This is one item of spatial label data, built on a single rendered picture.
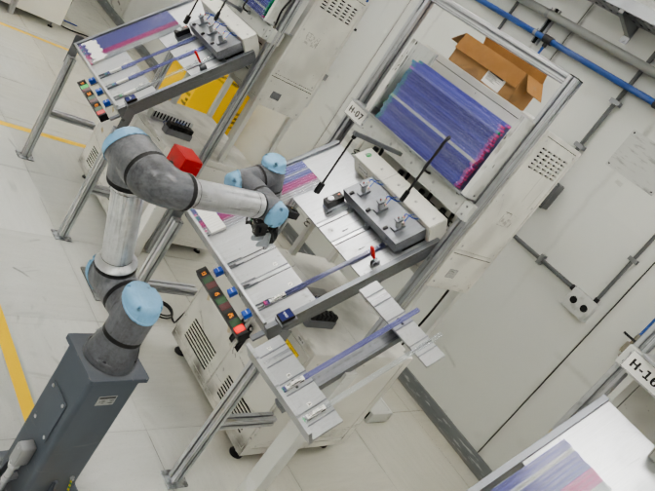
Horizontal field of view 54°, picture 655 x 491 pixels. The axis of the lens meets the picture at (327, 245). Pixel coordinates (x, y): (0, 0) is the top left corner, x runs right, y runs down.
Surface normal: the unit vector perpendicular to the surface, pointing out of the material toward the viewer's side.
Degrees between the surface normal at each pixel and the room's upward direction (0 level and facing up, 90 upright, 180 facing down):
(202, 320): 90
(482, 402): 90
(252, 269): 42
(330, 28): 90
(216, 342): 90
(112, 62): 47
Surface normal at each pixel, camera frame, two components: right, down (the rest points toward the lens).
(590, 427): -0.07, -0.66
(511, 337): -0.65, -0.15
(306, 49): 0.52, 0.62
